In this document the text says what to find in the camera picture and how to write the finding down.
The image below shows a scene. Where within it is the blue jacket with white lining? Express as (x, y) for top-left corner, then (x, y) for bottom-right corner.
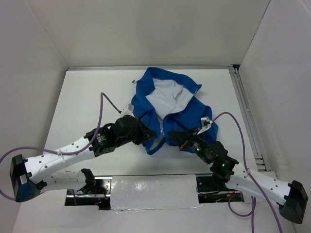
(131, 67), (212, 155)

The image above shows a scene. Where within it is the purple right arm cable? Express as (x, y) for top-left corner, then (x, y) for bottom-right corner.
(210, 112), (283, 233)

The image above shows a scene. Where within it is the aluminium right side rail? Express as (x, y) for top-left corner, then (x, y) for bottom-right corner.
(229, 65), (272, 172)

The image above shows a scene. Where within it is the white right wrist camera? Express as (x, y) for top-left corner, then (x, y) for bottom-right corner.
(198, 116), (213, 134)

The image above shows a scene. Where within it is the aluminium table edge rail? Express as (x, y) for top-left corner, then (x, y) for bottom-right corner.
(68, 65), (240, 71)

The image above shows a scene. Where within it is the white taped cover panel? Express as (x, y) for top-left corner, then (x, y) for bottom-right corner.
(110, 175), (200, 211)

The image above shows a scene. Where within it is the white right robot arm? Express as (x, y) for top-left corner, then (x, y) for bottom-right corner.
(168, 128), (309, 224)

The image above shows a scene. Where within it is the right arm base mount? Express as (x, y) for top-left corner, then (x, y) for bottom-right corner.
(196, 175), (244, 204)

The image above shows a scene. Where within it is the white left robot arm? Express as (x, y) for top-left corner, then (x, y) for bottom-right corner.
(10, 115), (156, 202)

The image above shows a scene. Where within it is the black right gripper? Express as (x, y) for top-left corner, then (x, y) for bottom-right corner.
(168, 126), (211, 164)

